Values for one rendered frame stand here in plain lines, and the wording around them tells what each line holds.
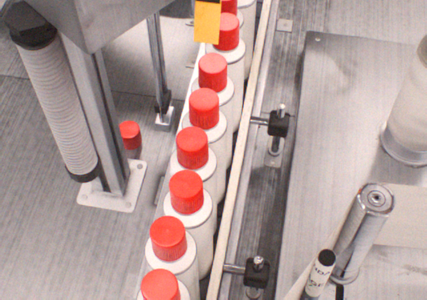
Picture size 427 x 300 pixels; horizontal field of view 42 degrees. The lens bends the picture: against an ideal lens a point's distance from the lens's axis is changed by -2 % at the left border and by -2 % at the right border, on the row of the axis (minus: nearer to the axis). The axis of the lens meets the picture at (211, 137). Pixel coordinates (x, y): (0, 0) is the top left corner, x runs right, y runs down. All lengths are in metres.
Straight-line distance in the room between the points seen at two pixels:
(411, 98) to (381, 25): 0.36
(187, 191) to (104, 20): 0.23
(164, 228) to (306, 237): 0.28
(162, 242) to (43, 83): 0.18
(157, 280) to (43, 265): 0.33
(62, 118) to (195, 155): 0.15
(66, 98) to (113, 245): 0.38
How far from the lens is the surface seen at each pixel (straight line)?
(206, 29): 0.66
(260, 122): 0.80
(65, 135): 0.49
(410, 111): 0.76
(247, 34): 0.80
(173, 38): 1.02
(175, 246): 0.51
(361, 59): 0.94
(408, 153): 0.82
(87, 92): 0.63
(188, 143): 0.56
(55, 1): 0.36
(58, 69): 0.44
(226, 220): 0.71
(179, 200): 0.54
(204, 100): 0.59
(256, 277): 0.68
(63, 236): 0.82
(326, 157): 0.81
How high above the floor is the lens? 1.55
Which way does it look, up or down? 56 degrees down
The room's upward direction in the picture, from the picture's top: 1 degrees counter-clockwise
